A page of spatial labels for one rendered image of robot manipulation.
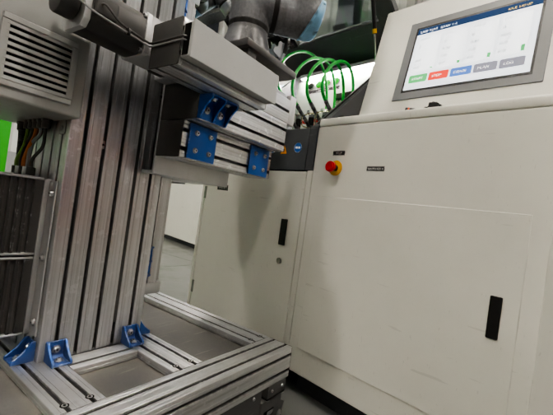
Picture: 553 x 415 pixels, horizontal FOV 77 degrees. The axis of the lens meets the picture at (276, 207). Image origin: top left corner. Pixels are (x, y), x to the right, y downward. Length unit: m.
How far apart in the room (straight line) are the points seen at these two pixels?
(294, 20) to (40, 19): 0.61
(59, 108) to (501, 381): 1.13
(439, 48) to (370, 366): 1.13
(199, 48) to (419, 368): 0.93
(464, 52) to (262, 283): 1.11
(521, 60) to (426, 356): 0.93
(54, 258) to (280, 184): 0.81
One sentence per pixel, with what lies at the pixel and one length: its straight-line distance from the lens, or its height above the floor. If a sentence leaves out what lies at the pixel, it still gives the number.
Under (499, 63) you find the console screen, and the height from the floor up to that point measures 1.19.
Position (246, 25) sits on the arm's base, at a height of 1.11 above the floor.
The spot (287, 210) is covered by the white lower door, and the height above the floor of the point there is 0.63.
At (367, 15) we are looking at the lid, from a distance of 1.88.
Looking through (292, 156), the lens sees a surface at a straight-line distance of 1.34.
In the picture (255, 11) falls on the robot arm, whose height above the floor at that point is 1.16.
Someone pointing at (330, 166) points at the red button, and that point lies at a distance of 1.17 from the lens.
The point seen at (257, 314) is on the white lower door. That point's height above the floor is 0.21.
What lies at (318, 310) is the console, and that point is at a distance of 1.23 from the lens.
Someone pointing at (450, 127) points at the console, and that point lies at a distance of 1.06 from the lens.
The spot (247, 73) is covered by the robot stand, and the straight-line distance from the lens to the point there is 0.79.
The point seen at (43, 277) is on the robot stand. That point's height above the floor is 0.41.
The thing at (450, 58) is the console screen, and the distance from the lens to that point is 1.47.
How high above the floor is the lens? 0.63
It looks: level
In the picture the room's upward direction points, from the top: 8 degrees clockwise
